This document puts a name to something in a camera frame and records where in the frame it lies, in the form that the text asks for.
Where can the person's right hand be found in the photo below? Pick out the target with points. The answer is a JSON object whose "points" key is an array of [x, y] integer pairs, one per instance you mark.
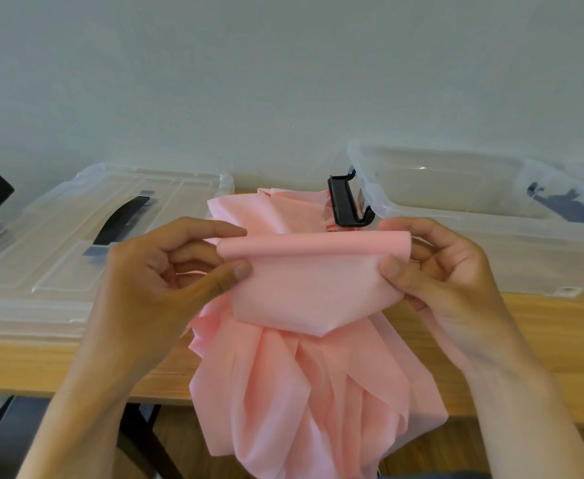
{"points": [[451, 289]]}

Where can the person's left hand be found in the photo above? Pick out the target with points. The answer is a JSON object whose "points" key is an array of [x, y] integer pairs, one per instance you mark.
{"points": [[137, 294]]}

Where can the person's left thumb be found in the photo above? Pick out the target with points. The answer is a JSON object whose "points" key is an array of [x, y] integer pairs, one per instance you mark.
{"points": [[222, 281]]}

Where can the person's right thumb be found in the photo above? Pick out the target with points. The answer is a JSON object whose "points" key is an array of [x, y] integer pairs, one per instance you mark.
{"points": [[396, 276]]}

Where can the person's right middle finger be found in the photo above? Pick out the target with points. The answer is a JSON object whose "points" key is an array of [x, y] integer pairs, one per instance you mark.
{"points": [[420, 251]]}

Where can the person's left middle finger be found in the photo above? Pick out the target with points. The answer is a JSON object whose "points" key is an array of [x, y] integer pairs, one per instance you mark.
{"points": [[194, 254]]}

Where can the pink cloth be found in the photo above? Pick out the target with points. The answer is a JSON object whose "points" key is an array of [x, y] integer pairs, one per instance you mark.
{"points": [[312, 339]]}

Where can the person's right forearm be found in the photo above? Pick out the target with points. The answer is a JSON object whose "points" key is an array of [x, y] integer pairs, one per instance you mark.
{"points": [[521, 419]]}

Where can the person's left forearm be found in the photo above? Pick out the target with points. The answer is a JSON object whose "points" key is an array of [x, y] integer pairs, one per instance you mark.
{"points": [[74, 419]]}

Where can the clear plastic storage box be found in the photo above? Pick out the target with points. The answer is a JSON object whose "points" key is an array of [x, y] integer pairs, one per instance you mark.
{"points": [[481, 214]]}

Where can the black box latch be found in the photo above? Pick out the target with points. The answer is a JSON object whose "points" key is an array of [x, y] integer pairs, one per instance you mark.
{"points": [[347, 203]]}

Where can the clear plastic storage box lid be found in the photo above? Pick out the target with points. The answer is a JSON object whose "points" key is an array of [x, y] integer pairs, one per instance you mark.
{"points": [[72, 244]]}

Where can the black table leg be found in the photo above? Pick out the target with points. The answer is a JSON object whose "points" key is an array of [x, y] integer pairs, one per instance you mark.
{"points": [[147, 443]]}

